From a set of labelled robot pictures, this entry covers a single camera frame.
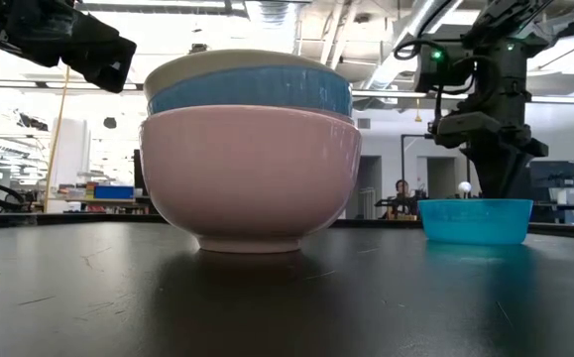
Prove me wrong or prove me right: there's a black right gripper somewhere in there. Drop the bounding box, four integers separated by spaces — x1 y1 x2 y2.
427 111 550 200

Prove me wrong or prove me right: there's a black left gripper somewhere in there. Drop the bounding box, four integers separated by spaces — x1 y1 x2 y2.
58 8 138 94

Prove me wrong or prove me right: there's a small teal plastic bowl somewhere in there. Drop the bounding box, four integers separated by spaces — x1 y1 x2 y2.
417 198 534 246

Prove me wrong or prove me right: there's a large white bowl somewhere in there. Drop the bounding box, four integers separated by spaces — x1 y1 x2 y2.
143 49 337 103

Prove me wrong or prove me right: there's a large blue bowl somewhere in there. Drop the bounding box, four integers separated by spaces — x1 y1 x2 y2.
147 65 354 119

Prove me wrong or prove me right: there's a dark computer monitor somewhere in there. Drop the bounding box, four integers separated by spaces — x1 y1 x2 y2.
528 160 574 190

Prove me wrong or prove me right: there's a person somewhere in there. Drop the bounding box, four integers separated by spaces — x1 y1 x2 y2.
384 178 419 221

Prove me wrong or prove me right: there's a white tall cabinet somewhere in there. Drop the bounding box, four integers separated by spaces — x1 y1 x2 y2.
51 117 92 200

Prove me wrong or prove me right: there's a blue storage bin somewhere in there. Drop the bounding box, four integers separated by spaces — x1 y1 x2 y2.
93 184 135 200

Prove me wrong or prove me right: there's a large pink bowl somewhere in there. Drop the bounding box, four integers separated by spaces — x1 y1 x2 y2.
139 104 363 255

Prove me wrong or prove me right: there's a black table mat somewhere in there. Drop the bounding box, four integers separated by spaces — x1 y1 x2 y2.
0 217 574 357

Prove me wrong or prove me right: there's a yellow cable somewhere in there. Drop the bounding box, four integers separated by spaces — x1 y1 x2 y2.
43 65 71 214

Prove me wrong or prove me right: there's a silver ventilation duct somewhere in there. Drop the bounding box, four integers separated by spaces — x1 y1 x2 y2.
360 0 447 93

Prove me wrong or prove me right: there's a black thick hose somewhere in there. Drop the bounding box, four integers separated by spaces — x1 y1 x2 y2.
0 177 36 213

